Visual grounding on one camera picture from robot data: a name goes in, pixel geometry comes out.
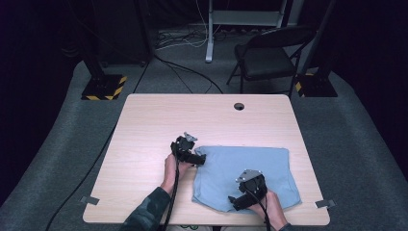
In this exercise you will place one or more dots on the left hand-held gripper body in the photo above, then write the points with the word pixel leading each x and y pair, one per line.
pixel 183 149

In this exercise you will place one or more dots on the person's right hand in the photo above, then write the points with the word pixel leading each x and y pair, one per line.
pixel 272 211

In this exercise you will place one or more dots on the black folding chair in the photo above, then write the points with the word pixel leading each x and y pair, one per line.
pixel 266 61

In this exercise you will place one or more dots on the blue printed t-shirt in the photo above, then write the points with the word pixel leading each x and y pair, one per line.
pixel 221 173

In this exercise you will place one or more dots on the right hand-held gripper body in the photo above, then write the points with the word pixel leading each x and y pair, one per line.
pixel 253 186

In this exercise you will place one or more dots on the black upright post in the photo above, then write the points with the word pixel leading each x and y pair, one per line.
pixel 145 29

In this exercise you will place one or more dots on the white metal stand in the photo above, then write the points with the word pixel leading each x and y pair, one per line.
pixel 210 35

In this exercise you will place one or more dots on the person's left hand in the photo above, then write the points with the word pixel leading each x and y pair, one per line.
pixel 170 176

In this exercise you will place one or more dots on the black stand with striped base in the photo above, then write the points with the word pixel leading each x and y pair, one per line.
pixel 102 86
pixel 316 85

